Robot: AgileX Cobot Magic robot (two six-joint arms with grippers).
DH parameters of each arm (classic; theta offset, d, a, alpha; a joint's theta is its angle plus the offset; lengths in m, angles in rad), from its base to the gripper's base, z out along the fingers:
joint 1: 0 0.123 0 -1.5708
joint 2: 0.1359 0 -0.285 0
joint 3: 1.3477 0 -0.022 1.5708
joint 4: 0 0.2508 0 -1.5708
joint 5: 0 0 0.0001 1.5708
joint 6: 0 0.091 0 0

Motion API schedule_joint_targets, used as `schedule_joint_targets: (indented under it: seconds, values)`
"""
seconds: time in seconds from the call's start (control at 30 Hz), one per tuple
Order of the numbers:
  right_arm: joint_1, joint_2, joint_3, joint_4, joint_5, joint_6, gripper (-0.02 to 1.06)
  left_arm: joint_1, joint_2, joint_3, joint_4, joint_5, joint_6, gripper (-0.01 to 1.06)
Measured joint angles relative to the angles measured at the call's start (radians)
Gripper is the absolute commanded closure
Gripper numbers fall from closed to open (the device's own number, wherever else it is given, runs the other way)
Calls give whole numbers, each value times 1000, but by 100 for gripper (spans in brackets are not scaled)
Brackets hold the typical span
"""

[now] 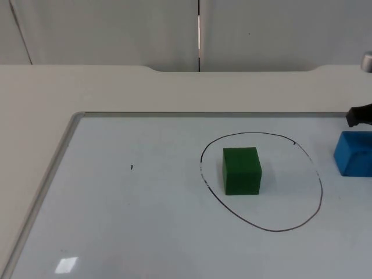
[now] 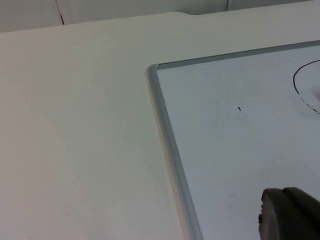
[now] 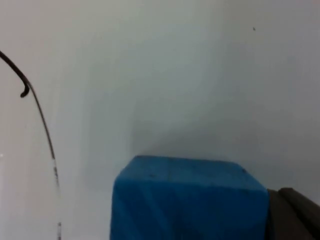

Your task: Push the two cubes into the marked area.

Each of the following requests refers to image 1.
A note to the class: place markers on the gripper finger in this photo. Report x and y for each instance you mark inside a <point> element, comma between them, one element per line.
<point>360,114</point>

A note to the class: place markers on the grey-framed whiteboard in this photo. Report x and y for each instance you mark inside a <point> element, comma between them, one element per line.
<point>145,203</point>

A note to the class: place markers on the blue cube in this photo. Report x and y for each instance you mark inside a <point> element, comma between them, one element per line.
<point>350,157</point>

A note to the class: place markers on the green cube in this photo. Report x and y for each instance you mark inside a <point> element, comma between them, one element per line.
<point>241,171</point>

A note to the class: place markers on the grey metal knob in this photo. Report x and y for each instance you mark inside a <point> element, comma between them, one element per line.
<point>367,61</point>

